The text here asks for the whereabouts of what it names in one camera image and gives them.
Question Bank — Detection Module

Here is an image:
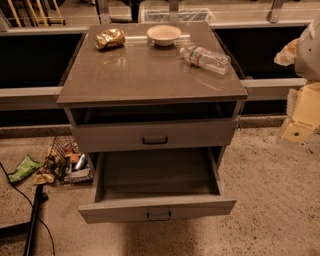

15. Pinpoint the wire basket with trash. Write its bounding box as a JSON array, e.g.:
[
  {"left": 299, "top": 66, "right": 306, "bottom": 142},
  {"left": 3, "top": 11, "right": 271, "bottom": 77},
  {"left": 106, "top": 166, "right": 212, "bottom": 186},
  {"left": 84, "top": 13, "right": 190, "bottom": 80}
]
[{"left": 48, "top": 136, "right": 93, "bottom": 184}]

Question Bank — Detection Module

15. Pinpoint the white bowl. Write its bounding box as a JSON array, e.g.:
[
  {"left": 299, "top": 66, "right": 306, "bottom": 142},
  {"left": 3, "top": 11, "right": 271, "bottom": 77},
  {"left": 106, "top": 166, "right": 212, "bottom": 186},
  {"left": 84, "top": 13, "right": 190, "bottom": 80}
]
[{"left": 147, "top": 25, "right": 182, "bottom": 47}]

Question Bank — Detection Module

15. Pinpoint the grey drawer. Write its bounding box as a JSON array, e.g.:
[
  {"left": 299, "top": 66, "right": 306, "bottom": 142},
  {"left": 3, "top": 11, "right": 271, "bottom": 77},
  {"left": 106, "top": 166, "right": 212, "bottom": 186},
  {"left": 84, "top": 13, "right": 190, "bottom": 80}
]
[
  {"left": 71, "top": 120, "right": 237, "bottom": 153},
  {"left": 79, "top": 147, "right": 236, "bottom": 223}
]

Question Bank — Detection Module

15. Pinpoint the grey drawer cabinet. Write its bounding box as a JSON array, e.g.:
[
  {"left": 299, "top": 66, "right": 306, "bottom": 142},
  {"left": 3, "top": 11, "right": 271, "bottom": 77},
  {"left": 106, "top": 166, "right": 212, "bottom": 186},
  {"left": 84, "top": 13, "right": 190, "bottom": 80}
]
[{"left": 55, "top": 21, "right": 249, "bottom": 225}]

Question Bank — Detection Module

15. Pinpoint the crumpled wrapper on floor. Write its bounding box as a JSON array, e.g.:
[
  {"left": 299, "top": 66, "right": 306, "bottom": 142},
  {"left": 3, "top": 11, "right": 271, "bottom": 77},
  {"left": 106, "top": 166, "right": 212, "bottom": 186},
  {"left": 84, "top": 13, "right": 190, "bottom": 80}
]
[{"left": 34, "top": 173, "right": 55, "bottom": 185}]

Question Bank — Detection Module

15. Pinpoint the clear plastic water bottle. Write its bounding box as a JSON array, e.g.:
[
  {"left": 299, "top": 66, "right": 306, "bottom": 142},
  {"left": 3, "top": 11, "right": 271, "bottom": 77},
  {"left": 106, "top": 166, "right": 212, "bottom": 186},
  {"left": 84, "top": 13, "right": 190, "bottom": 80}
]
[{"left": 180, "top": 45, "right": 231, "bottom": 75}]

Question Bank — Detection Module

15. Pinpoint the black stand leg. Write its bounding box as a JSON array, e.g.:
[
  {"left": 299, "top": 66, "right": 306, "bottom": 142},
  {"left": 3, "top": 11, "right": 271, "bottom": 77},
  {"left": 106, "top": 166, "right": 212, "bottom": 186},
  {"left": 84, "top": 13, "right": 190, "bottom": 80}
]
[{"left": 0, "top": 185, "right": 48, "bottom": 256}]

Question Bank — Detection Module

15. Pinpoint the black cable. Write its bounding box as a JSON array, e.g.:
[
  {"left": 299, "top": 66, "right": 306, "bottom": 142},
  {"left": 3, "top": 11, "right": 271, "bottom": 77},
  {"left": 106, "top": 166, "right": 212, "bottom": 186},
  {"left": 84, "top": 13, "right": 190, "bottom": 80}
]
[{"left": 0, "top": 161, "right": 57, "bottom": 256}]

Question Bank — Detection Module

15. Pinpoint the crumpled gold snack bag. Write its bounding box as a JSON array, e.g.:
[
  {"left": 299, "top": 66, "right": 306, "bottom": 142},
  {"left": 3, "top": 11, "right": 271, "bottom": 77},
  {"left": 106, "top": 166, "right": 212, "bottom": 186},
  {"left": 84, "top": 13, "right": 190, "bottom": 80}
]
[{"left": 94, "top": 28, "right": 125, "bottom": 51}]

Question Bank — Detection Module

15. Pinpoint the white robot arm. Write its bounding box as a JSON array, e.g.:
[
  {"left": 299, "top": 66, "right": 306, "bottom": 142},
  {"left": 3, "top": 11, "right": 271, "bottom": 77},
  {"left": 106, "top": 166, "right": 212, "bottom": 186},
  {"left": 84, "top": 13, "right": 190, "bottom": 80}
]
[{"left": 274, "top": 16, "right": 320, "bottom": 143}]

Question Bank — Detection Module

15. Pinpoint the grey horizontal railing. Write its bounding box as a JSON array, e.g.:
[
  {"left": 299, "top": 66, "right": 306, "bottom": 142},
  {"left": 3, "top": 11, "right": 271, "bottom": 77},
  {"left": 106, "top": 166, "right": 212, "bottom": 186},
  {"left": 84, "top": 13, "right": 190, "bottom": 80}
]
[{"left": 0, "top": 78, "right": 306, "bottom": 111}]

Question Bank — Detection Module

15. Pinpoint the green snack bag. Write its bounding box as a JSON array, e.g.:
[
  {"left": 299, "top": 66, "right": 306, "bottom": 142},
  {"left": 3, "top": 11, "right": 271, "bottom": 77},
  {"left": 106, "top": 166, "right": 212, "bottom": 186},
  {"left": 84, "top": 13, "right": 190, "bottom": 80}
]
[{"left": 8, "top": 154, "right": 41, "bottom": 184}]

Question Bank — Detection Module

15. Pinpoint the white mesh bin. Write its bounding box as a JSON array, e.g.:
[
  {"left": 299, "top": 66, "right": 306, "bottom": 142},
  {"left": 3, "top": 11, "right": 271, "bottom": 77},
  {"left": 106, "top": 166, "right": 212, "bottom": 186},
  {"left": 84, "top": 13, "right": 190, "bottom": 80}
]
[{"left": 139, "top": 8, "right": 216, "bottom": 23}]

